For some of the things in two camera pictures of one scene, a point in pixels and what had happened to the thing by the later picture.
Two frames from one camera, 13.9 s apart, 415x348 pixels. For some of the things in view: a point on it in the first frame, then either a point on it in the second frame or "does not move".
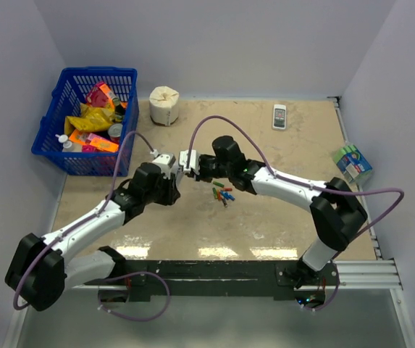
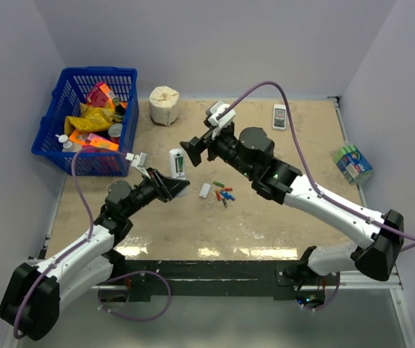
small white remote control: (279, 115) does not move
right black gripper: (200, 177) → (196, 146)
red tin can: (114, 132) does not move
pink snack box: (100, 96) does not move
